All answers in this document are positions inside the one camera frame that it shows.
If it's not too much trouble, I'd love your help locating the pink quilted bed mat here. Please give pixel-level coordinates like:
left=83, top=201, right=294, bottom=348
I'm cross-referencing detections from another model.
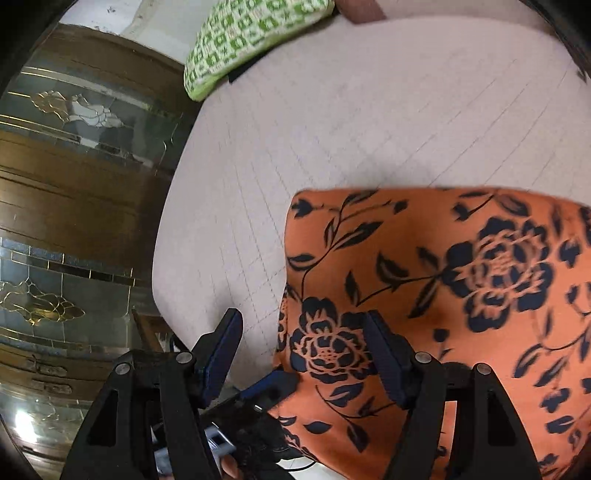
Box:
left=152, top=0, right=591, bottom=398

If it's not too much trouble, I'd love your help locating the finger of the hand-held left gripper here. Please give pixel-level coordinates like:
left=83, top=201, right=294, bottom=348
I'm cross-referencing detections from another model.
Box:
left=238, top=369, right=298, bottom=409

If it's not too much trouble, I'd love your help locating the green checkered pillow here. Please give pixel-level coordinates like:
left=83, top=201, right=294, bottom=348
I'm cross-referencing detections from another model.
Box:
left=184, top=0, right=337, bottom=102

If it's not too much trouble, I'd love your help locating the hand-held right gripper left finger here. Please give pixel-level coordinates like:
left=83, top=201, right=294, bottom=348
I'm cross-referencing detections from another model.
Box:
left=67, top=308, right=244, bottom=480

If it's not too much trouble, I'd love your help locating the orange floral sweater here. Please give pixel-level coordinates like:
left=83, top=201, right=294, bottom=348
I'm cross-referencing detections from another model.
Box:
left=270, top=185, right=591, bottom=480

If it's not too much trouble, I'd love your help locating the wooden wardrobe with glass doors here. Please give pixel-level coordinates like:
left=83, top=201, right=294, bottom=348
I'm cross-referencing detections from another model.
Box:
left=0, top=23, right=204, bottom=480

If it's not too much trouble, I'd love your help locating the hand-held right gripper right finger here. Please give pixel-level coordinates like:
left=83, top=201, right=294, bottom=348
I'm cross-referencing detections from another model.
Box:
left=365, top=310, right=541, bottom=480

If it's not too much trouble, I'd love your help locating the black cable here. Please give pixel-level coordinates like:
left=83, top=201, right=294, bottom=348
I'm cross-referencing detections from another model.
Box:
left=277, top=455, right=320, bottom=472

